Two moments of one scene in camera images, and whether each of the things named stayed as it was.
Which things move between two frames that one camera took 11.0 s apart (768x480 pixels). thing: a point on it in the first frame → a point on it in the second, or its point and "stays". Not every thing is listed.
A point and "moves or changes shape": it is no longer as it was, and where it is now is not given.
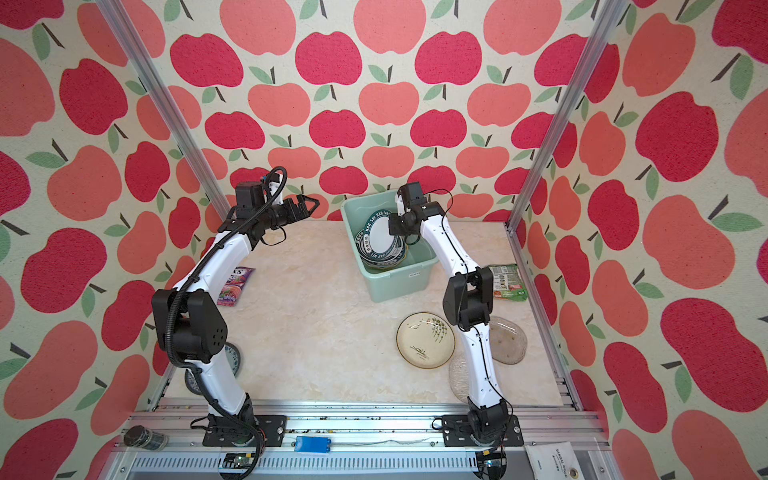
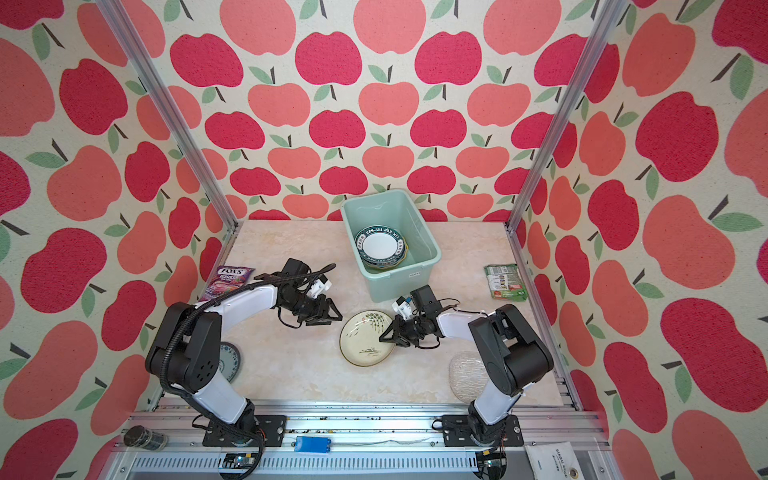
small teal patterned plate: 233,356 stays
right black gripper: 393,224 → 394,336
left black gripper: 300,208 → 321,312
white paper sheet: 554,461 stays
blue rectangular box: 312,444 stays
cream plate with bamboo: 425,340 → 359,338
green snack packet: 508,283 stays
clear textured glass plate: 458,372 stays
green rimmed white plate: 375,240 moves or changes shape
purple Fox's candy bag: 234,285 stays
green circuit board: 242,460 stays
